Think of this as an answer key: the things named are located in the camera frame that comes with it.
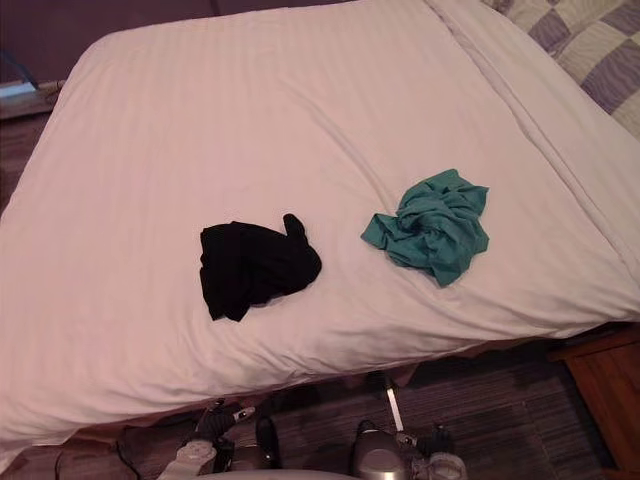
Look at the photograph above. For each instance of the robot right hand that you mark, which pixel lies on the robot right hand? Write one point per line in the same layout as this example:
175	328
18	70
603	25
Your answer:
435	441

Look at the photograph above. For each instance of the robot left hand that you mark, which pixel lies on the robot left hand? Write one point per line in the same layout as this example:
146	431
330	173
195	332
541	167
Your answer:
217	422

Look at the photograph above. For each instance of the robot right silver arm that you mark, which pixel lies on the robot right silver arm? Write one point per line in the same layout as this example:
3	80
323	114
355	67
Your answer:
442	467

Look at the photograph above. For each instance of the black crumpled cloth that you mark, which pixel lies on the black crumpled cloth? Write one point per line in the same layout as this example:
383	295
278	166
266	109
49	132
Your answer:
255	272

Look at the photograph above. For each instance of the teal crumpled cloth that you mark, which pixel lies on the teal crumpled cloth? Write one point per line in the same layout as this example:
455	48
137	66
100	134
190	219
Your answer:
435	230

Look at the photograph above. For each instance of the white bed sheet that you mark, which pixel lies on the white bed sheet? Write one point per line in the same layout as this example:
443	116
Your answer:
520	55

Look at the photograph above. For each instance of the robot left leg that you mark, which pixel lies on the robot left leg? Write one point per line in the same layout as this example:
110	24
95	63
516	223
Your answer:
267	440

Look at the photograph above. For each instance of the silver metal rod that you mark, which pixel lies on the silver metal rod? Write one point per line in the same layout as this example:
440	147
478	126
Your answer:
394	407

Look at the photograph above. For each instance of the dark striped rug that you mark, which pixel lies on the dark striped rug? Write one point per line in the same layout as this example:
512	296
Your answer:
500	410

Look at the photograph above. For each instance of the brown wooden nightstand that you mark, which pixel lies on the brown wooden nightstand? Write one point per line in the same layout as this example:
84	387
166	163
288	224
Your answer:
605	380

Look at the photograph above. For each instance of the white striped duvet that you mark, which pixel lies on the white striped duvet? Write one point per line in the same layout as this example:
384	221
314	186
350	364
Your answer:
210	150

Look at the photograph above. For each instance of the blue framed object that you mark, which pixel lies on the blue framed object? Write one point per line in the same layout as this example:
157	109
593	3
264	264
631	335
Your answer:
17	75

